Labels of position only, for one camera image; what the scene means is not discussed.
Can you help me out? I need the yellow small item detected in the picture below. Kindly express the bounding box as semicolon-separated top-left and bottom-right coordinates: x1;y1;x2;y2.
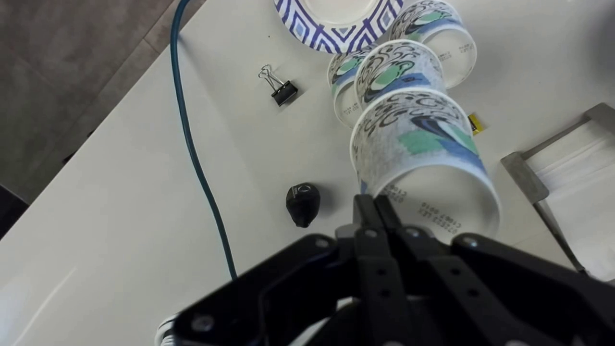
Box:
469;113;486;134

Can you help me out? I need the blue cable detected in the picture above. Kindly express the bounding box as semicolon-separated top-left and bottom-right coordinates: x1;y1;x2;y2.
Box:
169;0;238;280

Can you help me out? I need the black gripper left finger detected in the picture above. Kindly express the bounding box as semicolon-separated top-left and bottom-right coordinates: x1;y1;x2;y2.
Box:
353;194;411;346

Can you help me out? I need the napkin holder with napkins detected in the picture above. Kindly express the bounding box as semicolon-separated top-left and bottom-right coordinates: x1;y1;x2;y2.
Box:
501;103;615;282

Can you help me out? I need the black small object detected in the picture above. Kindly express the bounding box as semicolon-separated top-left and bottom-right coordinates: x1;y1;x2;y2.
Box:
286;182;321;228

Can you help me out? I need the patterned paper cup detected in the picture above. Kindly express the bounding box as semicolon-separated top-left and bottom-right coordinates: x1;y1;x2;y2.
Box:
353;38;446;105
350;88;501;244
390;0;478;88
326;53;363;128

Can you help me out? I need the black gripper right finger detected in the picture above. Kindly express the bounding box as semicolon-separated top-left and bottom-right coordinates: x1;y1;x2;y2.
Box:
375;196;513;346

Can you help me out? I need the blue patterned paper plate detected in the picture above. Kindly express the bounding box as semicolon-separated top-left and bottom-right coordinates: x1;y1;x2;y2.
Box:
273;0;405;53

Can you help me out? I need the black binder clip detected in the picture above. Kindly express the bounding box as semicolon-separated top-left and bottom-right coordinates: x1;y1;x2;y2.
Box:
257;63;300;105

